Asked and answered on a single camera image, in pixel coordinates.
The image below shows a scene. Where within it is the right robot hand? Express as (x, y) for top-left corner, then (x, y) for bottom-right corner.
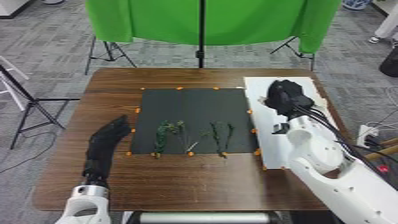
(264, 79), (317, 118)

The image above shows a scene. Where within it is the dark mat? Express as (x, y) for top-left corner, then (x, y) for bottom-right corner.
(131, 87), (260, 155)

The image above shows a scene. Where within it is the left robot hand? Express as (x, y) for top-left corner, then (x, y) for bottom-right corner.
(83, 114), (134, 165)

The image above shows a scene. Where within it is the black backdrop stand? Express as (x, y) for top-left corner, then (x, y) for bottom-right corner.
(269, 35), (317, 72)
(194, 0), (209, 70)
(84, 35), (139, 76)

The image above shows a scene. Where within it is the black tripod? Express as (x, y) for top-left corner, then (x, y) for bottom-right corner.
(0, 63), (83, 151)

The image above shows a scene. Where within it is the white power strip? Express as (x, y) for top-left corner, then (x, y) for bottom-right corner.
(356, 124), (385, 148)

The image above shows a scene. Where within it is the green sprig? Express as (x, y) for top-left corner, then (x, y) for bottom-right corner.
(154, 121), (173, 158)
(209, 122), (230, 158)
(168, 120), (198, 156)
(226, 123), (237, 145)

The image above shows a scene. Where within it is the pale grey bar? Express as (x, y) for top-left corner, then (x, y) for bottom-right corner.
(127, 211), (282, 224)

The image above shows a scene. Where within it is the black cable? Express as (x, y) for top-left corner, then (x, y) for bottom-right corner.
(305, 108), (390, 173)

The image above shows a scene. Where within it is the person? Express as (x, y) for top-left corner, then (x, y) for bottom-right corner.
(367, 13), (398, 46)

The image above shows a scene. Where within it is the white sheet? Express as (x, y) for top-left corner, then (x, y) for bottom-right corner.
(242, 76), (346, 171)

